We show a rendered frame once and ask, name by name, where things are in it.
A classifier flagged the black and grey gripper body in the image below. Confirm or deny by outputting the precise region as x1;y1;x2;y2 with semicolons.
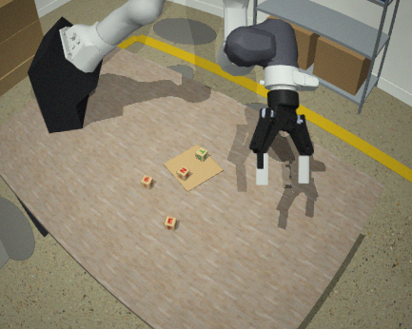
267;89;299;131

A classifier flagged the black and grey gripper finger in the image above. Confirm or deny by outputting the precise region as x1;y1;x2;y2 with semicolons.
249;107;288;185
287;114;314;184

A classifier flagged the tan flat mat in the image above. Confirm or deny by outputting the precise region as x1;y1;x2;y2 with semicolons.
164;145;224;192

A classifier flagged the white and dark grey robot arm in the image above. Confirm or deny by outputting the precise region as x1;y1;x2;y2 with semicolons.
59;0;319;91

